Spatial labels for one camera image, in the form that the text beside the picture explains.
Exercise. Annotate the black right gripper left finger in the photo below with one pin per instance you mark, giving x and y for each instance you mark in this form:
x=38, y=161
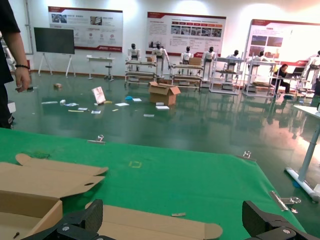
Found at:
x=93, y=215

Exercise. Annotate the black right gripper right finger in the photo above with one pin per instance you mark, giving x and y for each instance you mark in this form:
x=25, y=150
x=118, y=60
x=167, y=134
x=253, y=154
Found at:
x=257, y=220

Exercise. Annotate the bare person forearm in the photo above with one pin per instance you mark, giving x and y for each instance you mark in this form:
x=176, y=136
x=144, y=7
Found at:
x=17, y=47

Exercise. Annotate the open brown cardboard box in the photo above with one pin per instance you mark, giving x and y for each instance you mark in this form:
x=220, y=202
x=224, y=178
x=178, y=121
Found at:
x=150, y=225
x=50, y=180

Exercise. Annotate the flat white box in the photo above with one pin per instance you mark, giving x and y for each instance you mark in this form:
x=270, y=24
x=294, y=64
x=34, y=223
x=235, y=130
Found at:
x=162, y=107

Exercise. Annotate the large open cardboard box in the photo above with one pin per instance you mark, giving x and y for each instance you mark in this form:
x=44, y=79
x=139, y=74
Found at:
x=161, y=96

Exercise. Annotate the small cardboard box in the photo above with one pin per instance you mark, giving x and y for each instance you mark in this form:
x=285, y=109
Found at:
x=150, y=59

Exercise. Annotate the medium cardboard box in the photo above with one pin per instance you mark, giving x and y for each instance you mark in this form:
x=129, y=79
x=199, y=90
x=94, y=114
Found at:
x=195, y=61

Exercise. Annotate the bystander hand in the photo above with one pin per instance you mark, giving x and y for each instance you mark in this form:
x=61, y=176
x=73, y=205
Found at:
x=23, y=78

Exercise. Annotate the silver binder clamp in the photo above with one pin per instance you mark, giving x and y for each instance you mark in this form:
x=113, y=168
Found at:
x=281, y=203
x=97, y=141
x=247, y=155

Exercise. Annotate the white standing desk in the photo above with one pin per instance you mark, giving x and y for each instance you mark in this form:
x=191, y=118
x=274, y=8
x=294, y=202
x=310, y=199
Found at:
x=308, y=160

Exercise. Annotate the small black screw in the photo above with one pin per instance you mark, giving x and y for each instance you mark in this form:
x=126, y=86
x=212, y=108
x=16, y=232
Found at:
x=17, y=234

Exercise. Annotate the green felt table cloth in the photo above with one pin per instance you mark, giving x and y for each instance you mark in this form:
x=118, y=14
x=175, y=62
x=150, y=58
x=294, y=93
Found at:
x=175, y=180

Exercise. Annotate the yellow paper strip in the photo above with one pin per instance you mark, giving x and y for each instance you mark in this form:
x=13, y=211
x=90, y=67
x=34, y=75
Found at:
x=76, y=110

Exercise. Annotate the bluish paper sheet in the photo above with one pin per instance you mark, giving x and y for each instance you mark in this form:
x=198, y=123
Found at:
x=71, y=104

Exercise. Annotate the white paper sheet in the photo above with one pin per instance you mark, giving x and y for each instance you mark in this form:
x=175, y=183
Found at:
x=137, y=99
x=122, y=104
x=149, y=115

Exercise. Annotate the yellow soft object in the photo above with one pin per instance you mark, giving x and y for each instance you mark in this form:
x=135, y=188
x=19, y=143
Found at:
x=108, y=102

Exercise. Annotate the small white carton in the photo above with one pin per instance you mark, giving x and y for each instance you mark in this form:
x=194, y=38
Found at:
x=62, y=101

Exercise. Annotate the pink white paper bag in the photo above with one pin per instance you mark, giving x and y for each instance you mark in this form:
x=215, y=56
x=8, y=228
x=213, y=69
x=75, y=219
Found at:
x=98, y=95

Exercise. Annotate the long white plastic strip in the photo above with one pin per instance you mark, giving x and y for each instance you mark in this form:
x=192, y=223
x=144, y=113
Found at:
x=49, y=102

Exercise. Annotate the blue cap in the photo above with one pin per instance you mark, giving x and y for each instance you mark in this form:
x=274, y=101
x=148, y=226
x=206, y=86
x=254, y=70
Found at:
x=129, y=98

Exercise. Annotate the small brown carton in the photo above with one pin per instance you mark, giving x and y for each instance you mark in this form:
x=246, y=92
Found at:
x=57, y=85

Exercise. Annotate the black stool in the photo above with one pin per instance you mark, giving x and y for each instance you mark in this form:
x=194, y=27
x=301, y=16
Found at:
x=109, y=67

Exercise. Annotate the seated person in black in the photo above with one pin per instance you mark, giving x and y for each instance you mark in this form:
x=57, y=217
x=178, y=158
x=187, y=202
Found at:
x=281, y=72

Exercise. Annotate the white metal work rack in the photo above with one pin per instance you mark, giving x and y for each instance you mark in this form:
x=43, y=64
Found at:
x=226, y=59
x=262, y=63
x=140, y=63
x=186, y=66

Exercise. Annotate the white humanoid robot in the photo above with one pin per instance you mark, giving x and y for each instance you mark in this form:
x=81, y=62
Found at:
x=186, y=56
x=158, y=53
x=313, y=62
x=233, y=57
x=208, y=62
x=133, y=52
x=260, y=58

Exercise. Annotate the black display on stand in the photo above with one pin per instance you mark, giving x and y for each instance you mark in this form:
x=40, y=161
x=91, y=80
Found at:
x=53, y=40

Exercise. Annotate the standing person in black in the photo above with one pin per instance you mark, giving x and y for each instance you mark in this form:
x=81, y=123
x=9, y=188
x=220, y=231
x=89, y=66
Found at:
x=5, y=15

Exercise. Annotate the red white wall poster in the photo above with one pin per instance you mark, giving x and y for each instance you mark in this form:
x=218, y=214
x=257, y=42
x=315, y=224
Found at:
x=300, y=37
x=160, y=27
x=100, y=30

